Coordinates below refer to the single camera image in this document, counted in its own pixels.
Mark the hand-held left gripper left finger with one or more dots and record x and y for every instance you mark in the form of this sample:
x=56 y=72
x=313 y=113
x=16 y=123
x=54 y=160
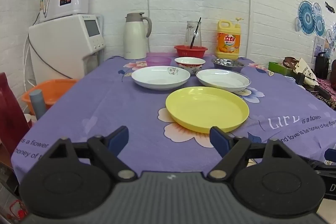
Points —
x=118 y=138

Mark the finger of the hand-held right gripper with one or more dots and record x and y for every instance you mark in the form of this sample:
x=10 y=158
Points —
x=331 y=155

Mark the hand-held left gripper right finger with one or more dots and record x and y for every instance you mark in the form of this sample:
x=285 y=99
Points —
x=220 y=140

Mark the white plate with floral print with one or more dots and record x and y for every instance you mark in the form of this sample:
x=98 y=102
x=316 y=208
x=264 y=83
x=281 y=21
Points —
x=157 y=79

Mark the stainless steel bowl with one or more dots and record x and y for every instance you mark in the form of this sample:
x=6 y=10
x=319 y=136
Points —
x=228 y=64

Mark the purple floral tablecloth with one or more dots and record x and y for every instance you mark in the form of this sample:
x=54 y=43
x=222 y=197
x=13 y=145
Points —
x=118 y=108

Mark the yellow plastic plate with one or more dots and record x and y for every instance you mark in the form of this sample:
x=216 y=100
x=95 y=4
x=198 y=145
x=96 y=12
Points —
x=204 y=108

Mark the pink checked cloth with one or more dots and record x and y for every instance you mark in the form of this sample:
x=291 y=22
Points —
x=326 y=82

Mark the orange plastic basin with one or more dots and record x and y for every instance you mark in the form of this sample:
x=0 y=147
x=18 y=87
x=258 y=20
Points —
x=52 y=92

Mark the red patterned ceramic bowl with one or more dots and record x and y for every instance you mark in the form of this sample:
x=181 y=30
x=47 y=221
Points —
x=189 y=64

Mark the black power adapter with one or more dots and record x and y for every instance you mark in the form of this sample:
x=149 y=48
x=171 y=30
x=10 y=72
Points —
x=301 y=79

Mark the grey cylinder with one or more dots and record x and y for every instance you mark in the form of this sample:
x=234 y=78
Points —
x=38 y=106

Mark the purple plastic bowl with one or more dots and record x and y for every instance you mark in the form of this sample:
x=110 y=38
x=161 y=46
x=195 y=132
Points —
x=157 y=61

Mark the beige paper bag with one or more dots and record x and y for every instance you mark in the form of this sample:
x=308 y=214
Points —
x=307 y=71

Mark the black appliance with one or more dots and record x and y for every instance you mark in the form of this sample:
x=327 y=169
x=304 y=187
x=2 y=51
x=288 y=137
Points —
x=321 y=66

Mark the green cardboard box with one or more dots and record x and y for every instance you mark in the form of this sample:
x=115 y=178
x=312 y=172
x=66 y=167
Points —
x=278 y=68

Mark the red plastic basket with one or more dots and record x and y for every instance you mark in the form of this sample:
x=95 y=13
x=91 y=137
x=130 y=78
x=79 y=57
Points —
x=183 y=52

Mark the yellow detergent bottle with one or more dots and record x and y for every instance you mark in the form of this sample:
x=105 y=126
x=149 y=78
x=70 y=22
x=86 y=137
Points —
x=228 y=43

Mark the white thermos jug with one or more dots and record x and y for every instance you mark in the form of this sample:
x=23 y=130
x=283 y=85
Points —
x=134 y=40

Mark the white water dispenser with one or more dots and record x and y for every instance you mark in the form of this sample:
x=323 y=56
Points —
x=65 y=48

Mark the clear glass jar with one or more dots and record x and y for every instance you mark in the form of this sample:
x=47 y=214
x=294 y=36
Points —
x=189 y=35

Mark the black stick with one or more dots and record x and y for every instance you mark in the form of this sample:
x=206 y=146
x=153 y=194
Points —
x=195 y=32

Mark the dark red bag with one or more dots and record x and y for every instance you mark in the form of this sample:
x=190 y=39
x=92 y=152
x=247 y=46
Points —
x=10 y=113

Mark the blue paper fan wall decoration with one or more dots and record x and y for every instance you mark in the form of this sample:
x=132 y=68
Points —
x=307 y=18

